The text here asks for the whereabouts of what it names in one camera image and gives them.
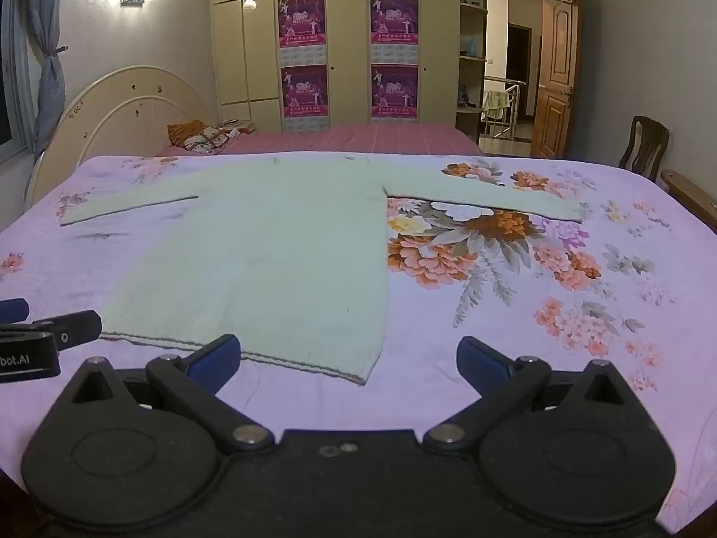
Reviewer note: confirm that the pink bedspread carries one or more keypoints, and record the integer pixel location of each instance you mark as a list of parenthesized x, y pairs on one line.
[(364, 137)]

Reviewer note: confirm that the round grey dish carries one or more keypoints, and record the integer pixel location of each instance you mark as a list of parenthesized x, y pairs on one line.
[(238, 125)]

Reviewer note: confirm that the orange patterned pillow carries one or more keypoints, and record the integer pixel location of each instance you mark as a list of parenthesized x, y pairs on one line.
[(201, 137)]

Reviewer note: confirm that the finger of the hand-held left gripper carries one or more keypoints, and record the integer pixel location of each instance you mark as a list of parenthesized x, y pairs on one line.
[(11, 310), (78, 328)]

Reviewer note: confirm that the cream curved headboard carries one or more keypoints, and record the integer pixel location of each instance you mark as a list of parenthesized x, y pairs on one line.
[(112, 117)]

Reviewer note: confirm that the light green hanging cloth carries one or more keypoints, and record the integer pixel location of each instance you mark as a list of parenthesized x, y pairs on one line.
[(496, 103)]

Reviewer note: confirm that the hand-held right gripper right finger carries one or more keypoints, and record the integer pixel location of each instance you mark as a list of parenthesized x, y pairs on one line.
[(482, 367)]

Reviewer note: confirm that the wooden armrest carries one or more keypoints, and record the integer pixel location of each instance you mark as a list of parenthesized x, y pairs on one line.
[(692, 193)]

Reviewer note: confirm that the grey blue curtain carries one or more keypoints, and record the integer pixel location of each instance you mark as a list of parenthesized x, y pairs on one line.
[(50, 67)]

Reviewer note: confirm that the purple wall poster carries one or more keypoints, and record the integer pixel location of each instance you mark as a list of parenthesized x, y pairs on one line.
[(394, 89), (394, 19), (301, 22), (304, 92)]

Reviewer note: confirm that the floral lilac bed sheet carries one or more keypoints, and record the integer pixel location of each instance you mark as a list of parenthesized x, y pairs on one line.
[(560, 358)]

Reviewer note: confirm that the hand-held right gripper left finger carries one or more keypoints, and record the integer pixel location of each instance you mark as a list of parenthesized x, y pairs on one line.
[(215, 363)]

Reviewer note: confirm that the white cloth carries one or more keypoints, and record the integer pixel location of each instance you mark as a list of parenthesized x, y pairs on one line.
[(280, 246)]

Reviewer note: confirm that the dark wooden chair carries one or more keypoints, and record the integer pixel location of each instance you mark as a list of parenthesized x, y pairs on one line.
[(644, 145)]

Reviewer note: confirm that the metal drying rack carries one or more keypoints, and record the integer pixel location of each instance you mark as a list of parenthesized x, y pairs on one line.
[(512, 106)]

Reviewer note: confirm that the wooden door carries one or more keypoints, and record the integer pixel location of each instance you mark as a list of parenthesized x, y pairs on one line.
[(557, 78)]

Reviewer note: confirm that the cream wardrobe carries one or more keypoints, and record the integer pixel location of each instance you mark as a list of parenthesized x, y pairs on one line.
[(347, 11)]

